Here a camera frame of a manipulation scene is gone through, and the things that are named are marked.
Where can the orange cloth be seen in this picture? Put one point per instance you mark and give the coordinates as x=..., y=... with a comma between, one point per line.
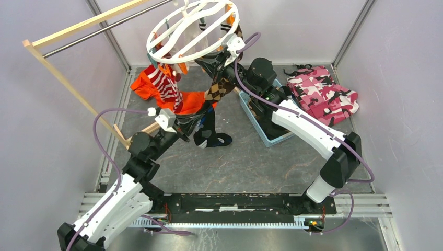
x=192, y=101

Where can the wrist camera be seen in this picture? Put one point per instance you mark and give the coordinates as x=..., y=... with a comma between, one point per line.
x=233, y=45
x=164, y=118

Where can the pink camouflage trousers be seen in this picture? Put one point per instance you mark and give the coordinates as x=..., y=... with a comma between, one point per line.
x=320, y=96

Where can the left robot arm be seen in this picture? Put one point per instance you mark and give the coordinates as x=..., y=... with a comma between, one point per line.
x=133, y=194

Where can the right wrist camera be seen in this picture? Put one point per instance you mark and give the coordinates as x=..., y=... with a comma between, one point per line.
x=233, y=45

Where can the light blue laundry basket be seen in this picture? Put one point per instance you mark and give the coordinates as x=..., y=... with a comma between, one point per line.
x=270, y=135

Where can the metal hanging rod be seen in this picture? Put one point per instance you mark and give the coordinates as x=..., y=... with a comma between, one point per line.
x=105, y=29

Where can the black grey sock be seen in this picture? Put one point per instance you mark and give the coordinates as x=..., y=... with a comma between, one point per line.
x=205, y=134

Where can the red white striped sock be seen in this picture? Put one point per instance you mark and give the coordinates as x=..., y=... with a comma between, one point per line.
x=164, y=81

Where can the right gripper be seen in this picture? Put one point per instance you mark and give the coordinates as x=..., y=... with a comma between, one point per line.
x=215, y=65

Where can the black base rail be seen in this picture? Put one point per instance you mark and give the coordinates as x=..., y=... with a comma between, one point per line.
x=234, y=211

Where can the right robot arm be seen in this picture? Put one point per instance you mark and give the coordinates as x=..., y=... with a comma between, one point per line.
x=342, y=152

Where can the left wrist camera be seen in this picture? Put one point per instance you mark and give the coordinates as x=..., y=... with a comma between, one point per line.
x=164, y=118

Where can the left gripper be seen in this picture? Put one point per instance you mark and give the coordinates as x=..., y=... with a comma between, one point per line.
x=188, y=123

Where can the brown argyle sock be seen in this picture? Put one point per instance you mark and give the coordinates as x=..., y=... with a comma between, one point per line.
x=221, y=88

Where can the white round clip hanger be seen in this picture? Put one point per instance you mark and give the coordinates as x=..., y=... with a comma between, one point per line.
x=192, y=31

